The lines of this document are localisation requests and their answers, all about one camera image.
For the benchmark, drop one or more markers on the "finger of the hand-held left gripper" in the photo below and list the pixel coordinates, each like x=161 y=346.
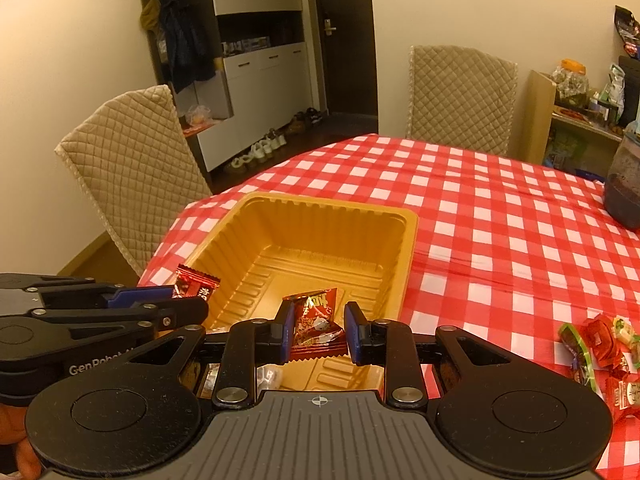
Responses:
x=185 y=312
x=135 y=296

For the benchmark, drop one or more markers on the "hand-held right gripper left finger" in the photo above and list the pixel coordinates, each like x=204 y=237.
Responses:
x=286 y=332

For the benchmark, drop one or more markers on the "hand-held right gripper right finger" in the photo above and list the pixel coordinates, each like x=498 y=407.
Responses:
x=354 y=332

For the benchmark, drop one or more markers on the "red triangular snack packet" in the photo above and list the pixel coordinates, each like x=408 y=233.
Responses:
x=312 y=325

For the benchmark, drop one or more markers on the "dark red candy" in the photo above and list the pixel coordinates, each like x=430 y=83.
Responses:
x=197 y=282

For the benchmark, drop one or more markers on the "yellow plastic tray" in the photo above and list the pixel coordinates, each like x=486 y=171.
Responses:
x=300 y=230

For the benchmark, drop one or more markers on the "pile of snacks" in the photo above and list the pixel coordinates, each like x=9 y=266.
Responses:
x=605 y=345

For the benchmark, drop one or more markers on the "person's left hand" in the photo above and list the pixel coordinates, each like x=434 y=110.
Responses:
x=12 y=425

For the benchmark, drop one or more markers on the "beige quilted chair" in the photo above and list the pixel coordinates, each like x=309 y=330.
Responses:
x=460 y=100
x=130 y=160

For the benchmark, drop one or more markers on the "red checkered tablecloth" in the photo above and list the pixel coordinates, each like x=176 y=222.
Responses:
x=475 y=220

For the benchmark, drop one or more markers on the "row of shoes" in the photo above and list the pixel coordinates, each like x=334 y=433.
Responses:
x=265 y=147

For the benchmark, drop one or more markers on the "plastic bag of oranges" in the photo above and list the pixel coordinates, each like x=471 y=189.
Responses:
x=199 y=116

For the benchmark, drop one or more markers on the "white shoe cabinet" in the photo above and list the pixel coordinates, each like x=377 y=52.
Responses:
x=265 y=85

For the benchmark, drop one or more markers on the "dark blue hanging jacket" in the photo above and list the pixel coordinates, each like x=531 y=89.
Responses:
x=185 y=45

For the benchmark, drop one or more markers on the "green printed box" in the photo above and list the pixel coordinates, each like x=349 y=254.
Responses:
x=565 y=147

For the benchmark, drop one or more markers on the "olive hanging hat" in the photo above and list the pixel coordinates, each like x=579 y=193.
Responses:
x=150 y=15

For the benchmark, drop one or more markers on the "dark wooden door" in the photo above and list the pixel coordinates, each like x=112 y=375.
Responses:
x=350 y=50

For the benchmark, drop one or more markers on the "wooden shelf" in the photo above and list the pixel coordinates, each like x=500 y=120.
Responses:
x=537 y=115

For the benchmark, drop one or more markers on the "large dark glass jar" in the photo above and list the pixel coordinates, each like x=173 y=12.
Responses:
x=625 y=185

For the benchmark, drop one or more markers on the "orange lid plastic jar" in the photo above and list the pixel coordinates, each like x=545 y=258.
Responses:
x=571 y=82

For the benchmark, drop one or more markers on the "green white bag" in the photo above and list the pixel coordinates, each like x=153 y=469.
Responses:
x=612 y=92

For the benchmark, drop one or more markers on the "black box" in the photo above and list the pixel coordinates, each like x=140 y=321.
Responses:
x=631 y=90

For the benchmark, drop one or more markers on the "dark snack bag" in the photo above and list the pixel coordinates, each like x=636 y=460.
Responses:
x=627 y=30

